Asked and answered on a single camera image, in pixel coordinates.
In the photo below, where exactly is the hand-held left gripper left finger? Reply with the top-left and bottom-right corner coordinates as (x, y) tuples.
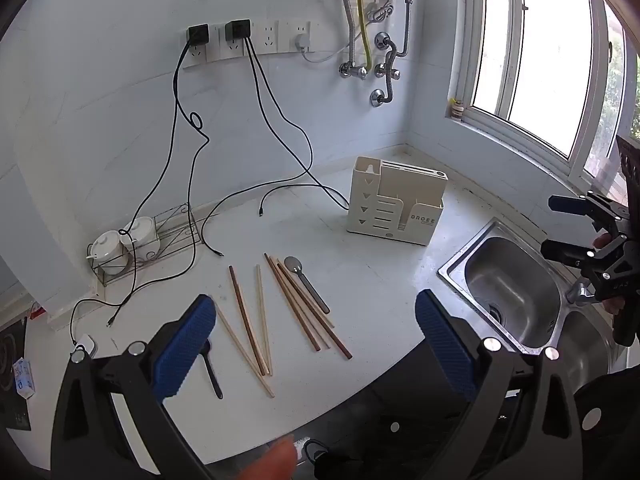
(50, 294), (217, 480)

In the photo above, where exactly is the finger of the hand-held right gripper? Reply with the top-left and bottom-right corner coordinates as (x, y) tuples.
(548, 191), (628, 233)
(541, 235), (628, 293)

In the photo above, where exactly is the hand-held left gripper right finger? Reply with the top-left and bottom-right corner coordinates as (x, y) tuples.
(415, 288), (583, 480)

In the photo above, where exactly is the black spoon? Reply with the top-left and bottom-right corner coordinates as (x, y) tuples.
(200, 339), (224, 400)

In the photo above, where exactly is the light bamboo chopstick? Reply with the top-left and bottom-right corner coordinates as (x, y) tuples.
(214, 302), (276, 399)
(255, 264), (273, 376)
(283, 265), (336, 330)
(269, 257), (332, 350)

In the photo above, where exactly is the cream plastic utensil holder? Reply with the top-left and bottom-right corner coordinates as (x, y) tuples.
(346, 156), (447, 246)

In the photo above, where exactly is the grey metal spoon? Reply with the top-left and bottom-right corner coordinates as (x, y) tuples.
(284, 256), (331, 314)

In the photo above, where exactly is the person's right hand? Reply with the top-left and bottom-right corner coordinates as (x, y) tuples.
(593, 232), (622, 314)

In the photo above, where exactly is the person's left hand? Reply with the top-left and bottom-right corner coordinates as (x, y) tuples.
(231, 435), (299, 480)

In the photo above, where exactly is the chrome faucet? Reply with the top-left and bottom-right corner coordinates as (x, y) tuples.
(565, 280), (596, 306)

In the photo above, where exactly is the stainless steel double sink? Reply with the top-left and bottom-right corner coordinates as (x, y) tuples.
(438, 217), (623, 396)

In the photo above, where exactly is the small white device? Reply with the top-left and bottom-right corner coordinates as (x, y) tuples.
(71, 335), (98, 358)

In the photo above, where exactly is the blue and white packet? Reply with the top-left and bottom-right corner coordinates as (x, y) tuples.
(11, 357), (37, 400)

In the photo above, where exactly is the black induction cooktop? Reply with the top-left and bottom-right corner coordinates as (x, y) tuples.
(0, 317), (33, 433)

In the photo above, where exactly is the white framed window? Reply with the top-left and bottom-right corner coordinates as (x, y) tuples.
(446, 0), (640, 196)

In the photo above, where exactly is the black cable with loop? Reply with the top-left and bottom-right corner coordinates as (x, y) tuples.
(107, 42), (211, 328)

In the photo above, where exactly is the metal wire rack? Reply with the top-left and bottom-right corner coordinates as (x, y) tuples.
(87, 202), (197, 287)

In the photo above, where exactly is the short metal hose with flange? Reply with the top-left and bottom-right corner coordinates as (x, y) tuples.
(370, 60), (397, 109)

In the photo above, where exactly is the corrugated metal hose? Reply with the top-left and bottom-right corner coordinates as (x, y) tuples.
(338, 0), (362, 68)
(375, 0), (418, 58)

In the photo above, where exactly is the yellow gas hose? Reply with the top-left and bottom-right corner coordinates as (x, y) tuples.
(355, 0), (373, 72)

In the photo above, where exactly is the white wall socket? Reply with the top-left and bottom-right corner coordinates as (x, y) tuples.
(250, 20), (281, 56)
(181, 25), (221, 70)
(277, 20), (312, 55)
(218, 21), (253, 61)

